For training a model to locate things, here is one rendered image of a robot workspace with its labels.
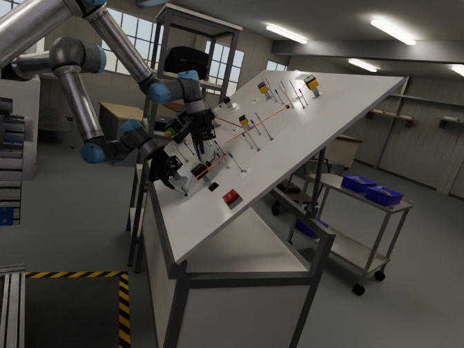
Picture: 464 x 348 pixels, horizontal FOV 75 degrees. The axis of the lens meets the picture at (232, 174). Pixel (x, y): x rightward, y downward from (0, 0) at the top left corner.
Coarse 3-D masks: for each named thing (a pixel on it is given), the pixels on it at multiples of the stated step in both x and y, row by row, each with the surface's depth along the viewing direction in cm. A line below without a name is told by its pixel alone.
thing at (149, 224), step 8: (152, 208) 182; (144, 216) 210; (152, 216) 178; (144, 224) 205; (152, 224) 175; (144, 232) 201; (152, 232) 172; (144, 240) 196; (152, 240) 168; (152, 248) 165
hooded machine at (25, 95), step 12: (36, 48) 328; (0, 84) 306; (12, 84) 312; (24, 84) 317; (36, 84) 322; (0, 96) 310; (12, 96) 315; (24, 96) 320; (36, 96) 326; (12, 108) 318; (24, 108) 324; (36, 108) 330; (36, 120) 333; (36, 132) 337; (36, 144) 342; (36, 156) 347
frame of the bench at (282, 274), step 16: (144, 208) 214; (256, 208) 186; (272, 224) 167; (224, 272) 114; (240, 272) 116; (256, 272) 119; (272, 272) 122; (288, 272) 124; (304, 272) 127; (176, 288) 107; (192, 288) 107; (176, 304) 107; (304, 304) 129; (176, 320) 109; (304, 320) 132; (176, 336) 112
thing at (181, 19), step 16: (160, 16) 218; (176, 16) 206; (192, 16) 190; (208, 16) 192; (192, 32) 245; (208, 32) 243; (224, 32) 222; (160, 48) 193; (160, 64) 193; (208, 64) 256; (224, 80) 210; (224, 96) 214; (144, 112) 252; (144, 160) 210; (144, 176) 214; (144, 192) 218; (128, 224) 280; (128, 256) 232
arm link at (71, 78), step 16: (64, 48) 108; (80, 48) 113; (64, 64) 107; (80, 64) 115; (64, 80) 108; (80, 80) 110; (80, 96) 109; (80, 112) 109; (80, 128) 109; (96, 128) 111; (96, 144) 109; (112, 144) 116; (96, 160) 108
